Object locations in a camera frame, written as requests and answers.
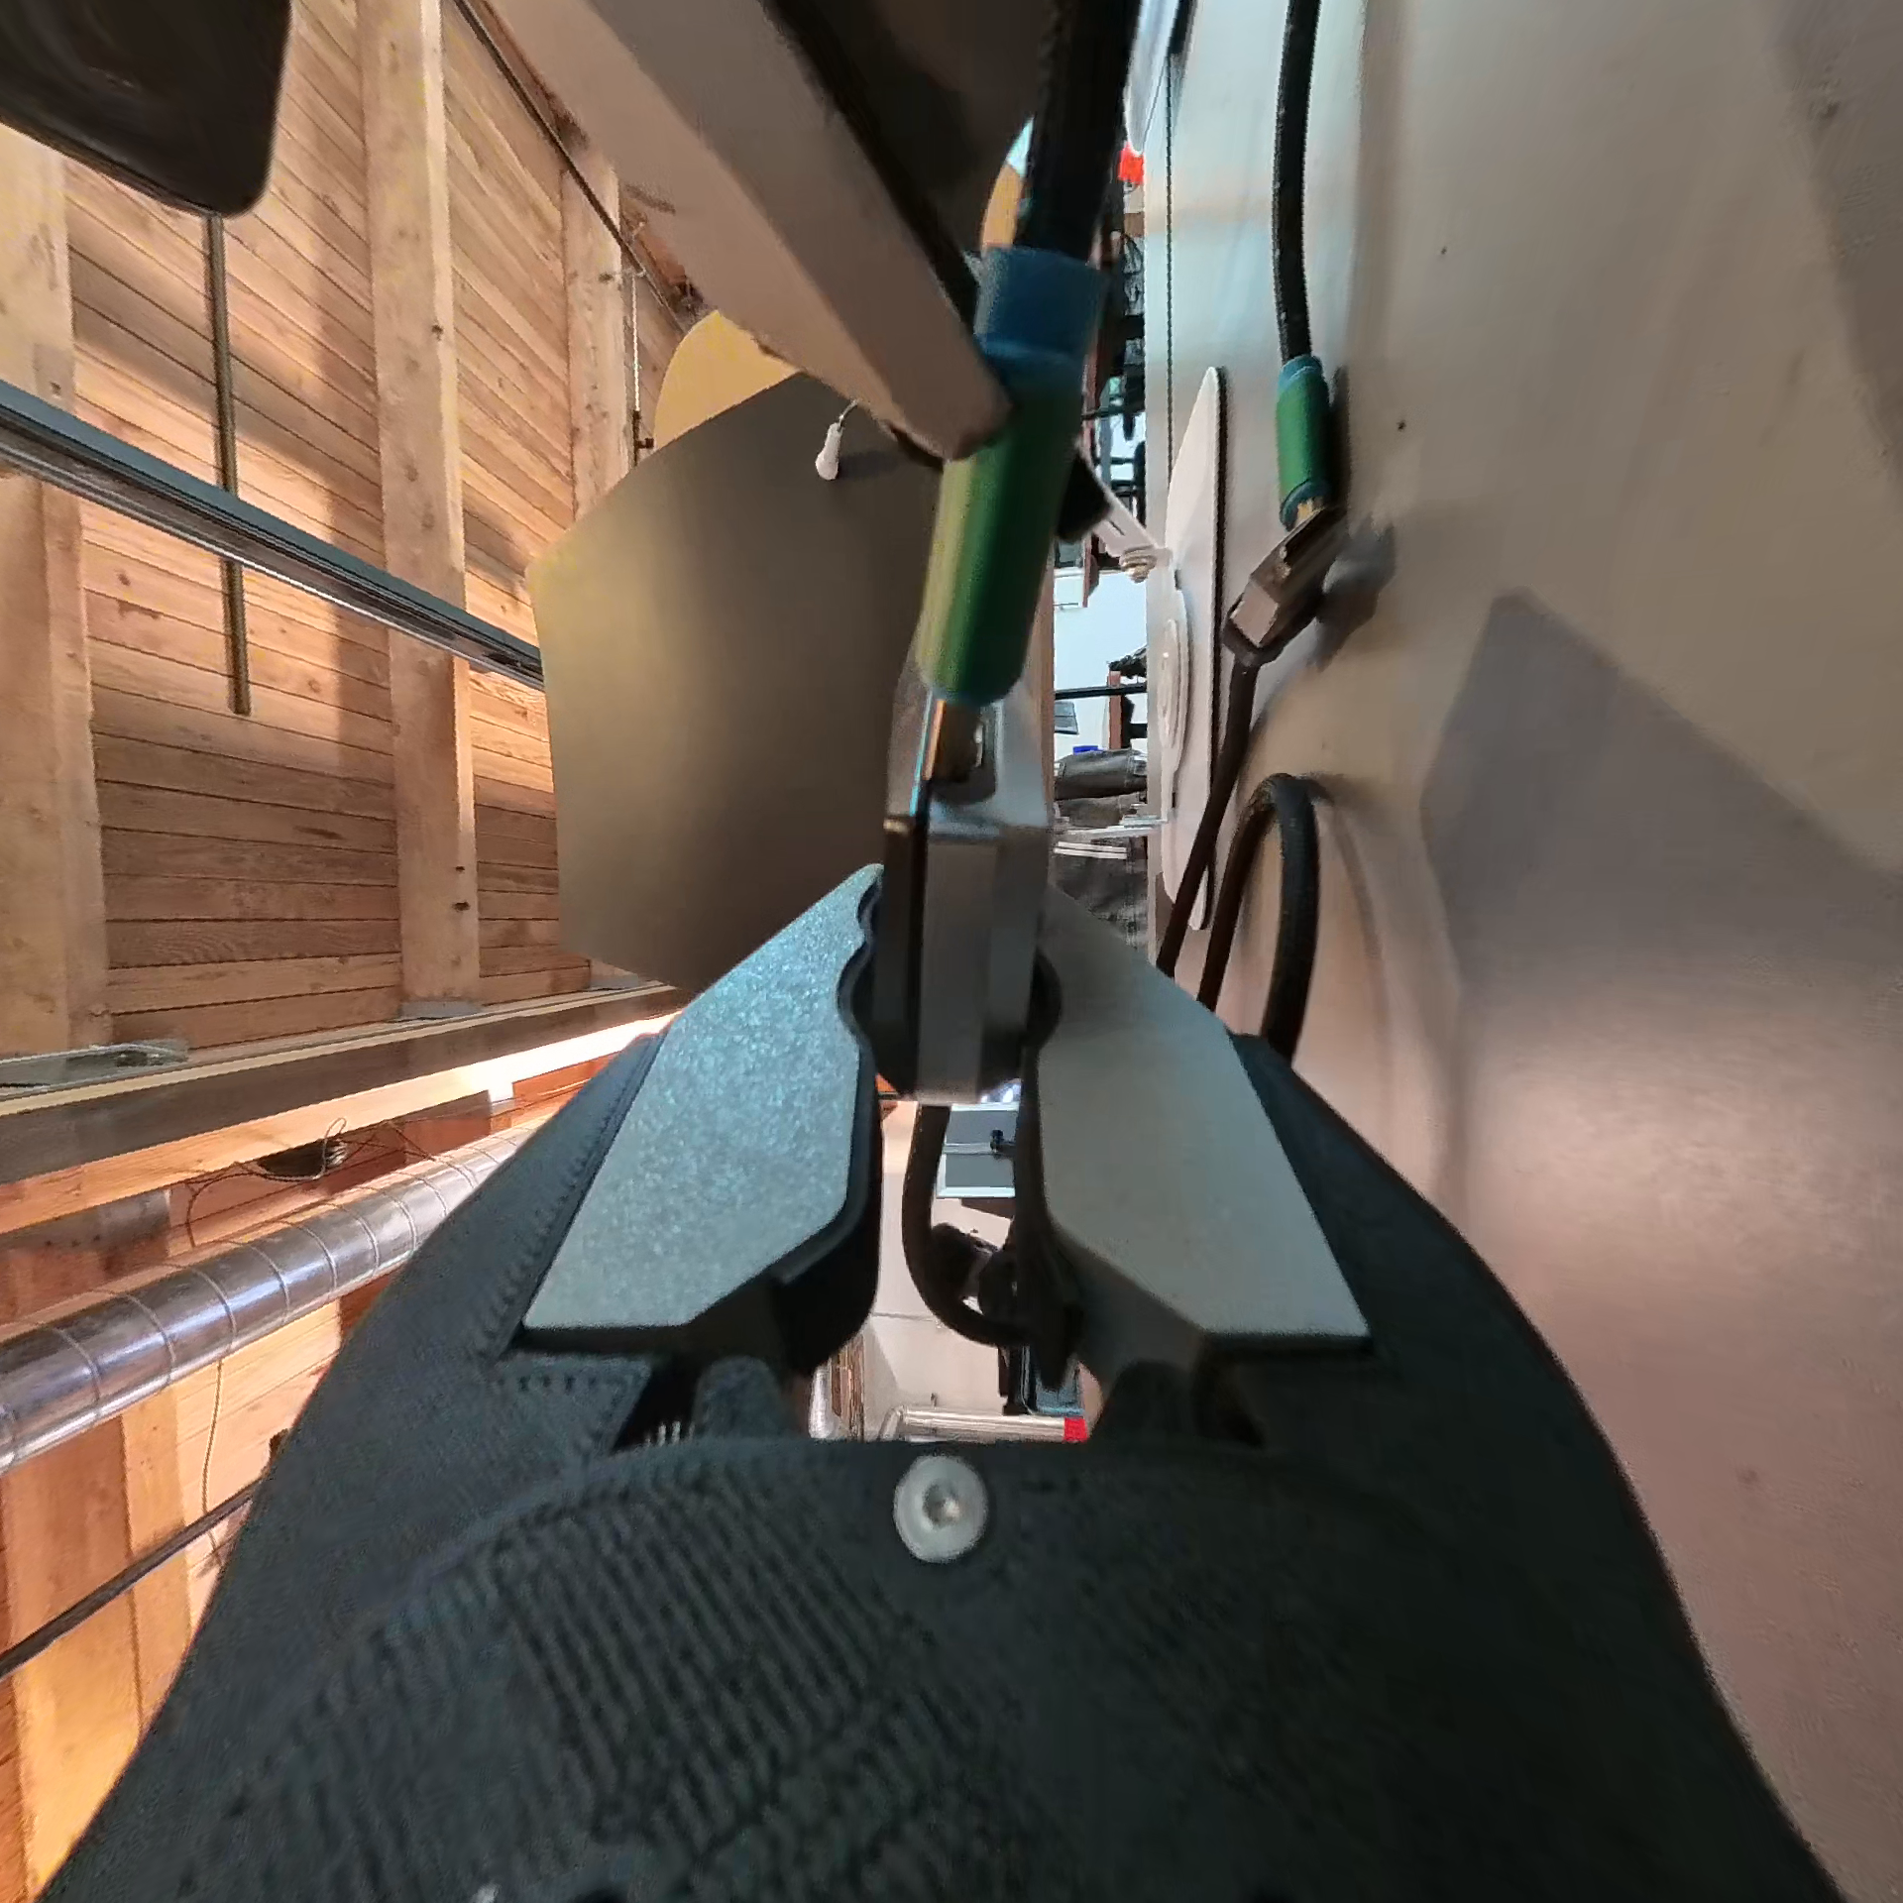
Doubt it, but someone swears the black board on white stand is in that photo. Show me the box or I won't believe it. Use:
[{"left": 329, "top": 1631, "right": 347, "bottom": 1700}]
[{"left": 529, "top": 304, "right": 1239, "bottom": 995}]

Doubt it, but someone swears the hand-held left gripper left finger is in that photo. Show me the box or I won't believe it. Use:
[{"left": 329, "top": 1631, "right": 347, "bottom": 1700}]
[{"left": 521, "top": 865, "right": 890, "bottom": 1368}]

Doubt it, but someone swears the metal hdmi port hub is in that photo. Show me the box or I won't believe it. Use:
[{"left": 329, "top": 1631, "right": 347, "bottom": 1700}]
[{"left": 868, "top": 510, "right": 1348, "bottom": 1350}]

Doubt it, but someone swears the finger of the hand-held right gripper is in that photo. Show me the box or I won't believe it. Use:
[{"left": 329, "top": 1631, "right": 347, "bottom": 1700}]
[{"left": 503, "top": 0, "right": 1076, "bottom": 464}]

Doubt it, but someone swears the silver ventilation duct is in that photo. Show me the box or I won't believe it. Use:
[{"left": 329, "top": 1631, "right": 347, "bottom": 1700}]
[{"left": 0, "top": 1127, "right": 540, "bottom": 1476}]

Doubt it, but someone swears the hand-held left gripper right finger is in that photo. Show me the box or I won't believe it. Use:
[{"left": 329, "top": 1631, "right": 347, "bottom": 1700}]
[{"left": 1022, "top": 885, "right": 1373, "bottom": 1377}]

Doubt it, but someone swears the black braided hdmi cable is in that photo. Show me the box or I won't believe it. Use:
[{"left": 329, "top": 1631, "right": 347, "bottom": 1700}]
[{"left": 912, "top": 0, "right": 1346, "bottom": 713}]

